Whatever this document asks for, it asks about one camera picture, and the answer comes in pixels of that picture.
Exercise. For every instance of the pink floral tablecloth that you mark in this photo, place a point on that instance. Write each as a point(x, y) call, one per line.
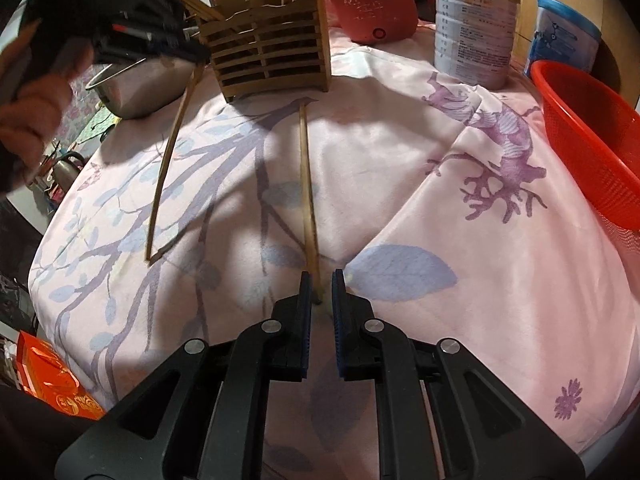
point(443, 204)

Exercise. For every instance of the chopstick with red print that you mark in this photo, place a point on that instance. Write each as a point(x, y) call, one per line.
point(307, 197)

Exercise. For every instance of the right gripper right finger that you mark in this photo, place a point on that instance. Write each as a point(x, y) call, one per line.
point(442, 414)

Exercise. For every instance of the red electric pot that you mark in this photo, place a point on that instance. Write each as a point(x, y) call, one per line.
point(372, 22)

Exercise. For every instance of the metal kettle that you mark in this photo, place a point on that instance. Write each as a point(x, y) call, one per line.
point(67, 169)

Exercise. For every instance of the blue lidded canister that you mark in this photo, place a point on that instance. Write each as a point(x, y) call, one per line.
point(563, 35)

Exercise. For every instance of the orange red gift bag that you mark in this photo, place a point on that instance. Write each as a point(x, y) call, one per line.
point(44, 375)

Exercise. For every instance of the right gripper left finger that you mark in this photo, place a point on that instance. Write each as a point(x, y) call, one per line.
point(201, 414)

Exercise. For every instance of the stainless steel bowl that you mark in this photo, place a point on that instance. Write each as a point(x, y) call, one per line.
point(136, 90)

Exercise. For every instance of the wooden chopstick holder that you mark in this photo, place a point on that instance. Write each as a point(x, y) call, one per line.
point(269, 45)

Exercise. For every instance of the person's left hand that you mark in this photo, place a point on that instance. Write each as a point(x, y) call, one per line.
point(29, 123)

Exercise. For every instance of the red plastic basket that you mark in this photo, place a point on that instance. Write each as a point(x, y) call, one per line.
point(596, 135)

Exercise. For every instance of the milk powder tin gold lid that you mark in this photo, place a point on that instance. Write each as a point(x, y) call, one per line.
point(474, 40)

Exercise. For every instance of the plain wooden chopstick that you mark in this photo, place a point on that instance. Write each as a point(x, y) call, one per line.
point(195, 78)

